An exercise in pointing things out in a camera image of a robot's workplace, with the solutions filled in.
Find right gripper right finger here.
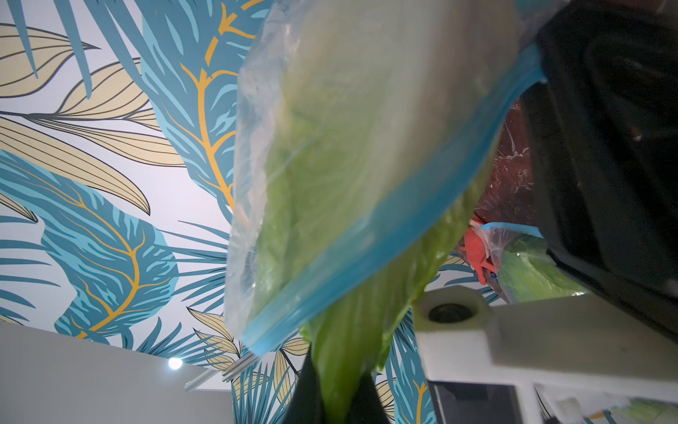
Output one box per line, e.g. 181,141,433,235
345,373,389,424

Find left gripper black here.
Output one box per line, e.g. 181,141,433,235
522,1,677,339

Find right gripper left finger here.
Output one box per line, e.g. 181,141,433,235
282,353,321,424

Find chinese cabbage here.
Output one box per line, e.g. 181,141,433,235
248,0,520,424
497,235,588,303

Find clear zipper bag blue seal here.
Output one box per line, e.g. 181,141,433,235
471,223,587,303

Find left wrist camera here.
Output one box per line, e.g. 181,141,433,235
412,286,677,423

